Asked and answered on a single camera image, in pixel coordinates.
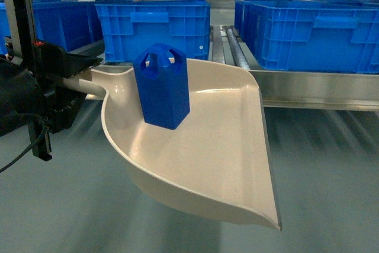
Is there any blue crate with paper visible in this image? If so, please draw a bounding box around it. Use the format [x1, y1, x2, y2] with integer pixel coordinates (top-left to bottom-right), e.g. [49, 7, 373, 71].
[33, 0, 131, 52]

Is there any blue crate front right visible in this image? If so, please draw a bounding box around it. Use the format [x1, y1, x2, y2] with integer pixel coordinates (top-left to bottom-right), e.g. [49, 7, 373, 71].
[242, 1, 379, 75]

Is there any beige plastic dustpan tray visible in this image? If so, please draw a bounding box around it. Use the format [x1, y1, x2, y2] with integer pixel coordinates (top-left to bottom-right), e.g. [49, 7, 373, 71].
[58, 59, 282, 230]

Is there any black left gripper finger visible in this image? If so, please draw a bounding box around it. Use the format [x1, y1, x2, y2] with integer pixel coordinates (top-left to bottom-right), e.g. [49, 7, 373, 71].
[60, 47, 102, 78]
[47, 89, 86, 133]

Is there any steel roller shelf rack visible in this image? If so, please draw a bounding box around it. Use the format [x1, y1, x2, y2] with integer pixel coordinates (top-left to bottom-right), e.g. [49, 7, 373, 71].
[68, 0, 379, 112]

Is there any blue plastic part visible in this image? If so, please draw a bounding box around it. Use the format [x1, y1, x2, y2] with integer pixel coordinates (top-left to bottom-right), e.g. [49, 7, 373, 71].
[133, 43, 190, 130]

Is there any blue crate front left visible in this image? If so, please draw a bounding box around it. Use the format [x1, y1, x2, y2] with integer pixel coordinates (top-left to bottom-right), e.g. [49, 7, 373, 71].
[95, 0, 210, 62]

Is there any blue crate behind right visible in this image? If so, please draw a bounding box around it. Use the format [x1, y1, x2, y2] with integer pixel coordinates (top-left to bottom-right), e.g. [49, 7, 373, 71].
[235, 0, 378, 43]

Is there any black cable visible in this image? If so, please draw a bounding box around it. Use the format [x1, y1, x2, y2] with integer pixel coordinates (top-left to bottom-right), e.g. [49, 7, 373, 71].
[0, 113, 50, 174]

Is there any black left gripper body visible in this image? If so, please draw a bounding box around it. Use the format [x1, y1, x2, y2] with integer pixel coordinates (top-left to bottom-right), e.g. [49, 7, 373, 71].
[1, 0, 65, 161]

